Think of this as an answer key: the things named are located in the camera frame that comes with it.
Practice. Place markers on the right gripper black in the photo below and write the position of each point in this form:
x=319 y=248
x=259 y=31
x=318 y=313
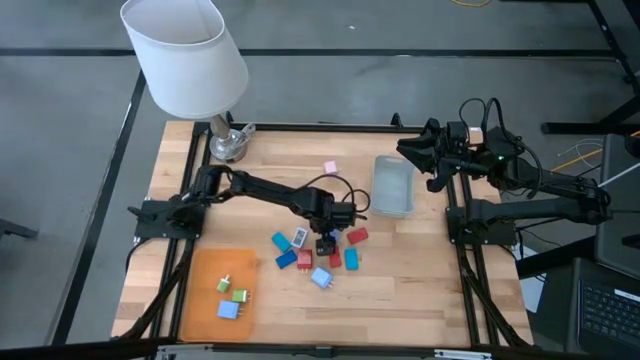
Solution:
x=452 y=157

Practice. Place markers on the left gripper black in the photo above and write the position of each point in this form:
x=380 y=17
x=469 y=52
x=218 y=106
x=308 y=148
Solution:
x=324 y=222

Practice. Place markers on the purple and white wall charger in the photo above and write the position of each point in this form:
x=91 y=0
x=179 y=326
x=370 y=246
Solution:
x=336 y=234

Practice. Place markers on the red plastic box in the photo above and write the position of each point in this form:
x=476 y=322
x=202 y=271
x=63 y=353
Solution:
x=335 y=259
x=357 y=235

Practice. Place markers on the red wall charger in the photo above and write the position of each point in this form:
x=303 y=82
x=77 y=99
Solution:
x=304 y=259

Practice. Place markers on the small white digital display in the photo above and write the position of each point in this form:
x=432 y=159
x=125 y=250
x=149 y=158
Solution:
x=299 y=237

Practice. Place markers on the dark blue plastic box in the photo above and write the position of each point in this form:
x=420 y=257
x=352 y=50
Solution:
x=286 y=259

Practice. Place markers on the pink wall charger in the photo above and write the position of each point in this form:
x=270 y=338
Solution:
x=330 y=166

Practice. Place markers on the green wall charger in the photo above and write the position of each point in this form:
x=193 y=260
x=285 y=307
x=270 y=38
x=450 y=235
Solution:
x=240 y=295
x=223 y=285

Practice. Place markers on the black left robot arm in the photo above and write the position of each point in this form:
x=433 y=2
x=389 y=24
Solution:
x=270 y=190

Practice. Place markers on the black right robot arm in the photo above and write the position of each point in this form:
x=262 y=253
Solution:
x=550 y=207

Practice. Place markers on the pale grey plastic bin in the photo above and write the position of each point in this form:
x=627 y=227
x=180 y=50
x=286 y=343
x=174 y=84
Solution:
x=392 y=187

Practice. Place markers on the orange plastic tray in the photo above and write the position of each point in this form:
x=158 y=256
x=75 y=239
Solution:
x=205 y=270

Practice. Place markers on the grey computer monitor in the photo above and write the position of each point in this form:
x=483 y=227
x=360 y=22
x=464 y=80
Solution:
x=617 y=225

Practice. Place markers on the laptop keyboard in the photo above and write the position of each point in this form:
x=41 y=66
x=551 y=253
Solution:
x=605 y=310

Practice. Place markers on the white shade table lamp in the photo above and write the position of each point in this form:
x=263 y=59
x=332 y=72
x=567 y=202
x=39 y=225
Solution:
x=185 y=60

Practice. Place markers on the black and silver crossbar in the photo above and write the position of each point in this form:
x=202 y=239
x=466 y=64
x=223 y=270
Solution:
x=75 y=350

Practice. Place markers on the black furniture foot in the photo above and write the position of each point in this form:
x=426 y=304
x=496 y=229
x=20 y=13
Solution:
x=15 y=229

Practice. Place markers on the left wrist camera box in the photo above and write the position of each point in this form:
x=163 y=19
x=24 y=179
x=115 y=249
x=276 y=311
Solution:
x=345 y=214

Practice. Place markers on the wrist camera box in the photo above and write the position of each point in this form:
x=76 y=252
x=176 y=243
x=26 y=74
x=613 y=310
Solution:
x=456 y=132
x=345 y=214

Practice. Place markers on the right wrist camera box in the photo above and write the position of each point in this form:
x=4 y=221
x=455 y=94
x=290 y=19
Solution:
x=456 y=132

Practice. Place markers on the black aluminium table frame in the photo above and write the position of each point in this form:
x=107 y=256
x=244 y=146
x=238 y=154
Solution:
x=310 y=127

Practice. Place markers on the black desk frame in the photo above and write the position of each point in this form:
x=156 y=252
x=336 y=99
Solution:
x=580 y=128

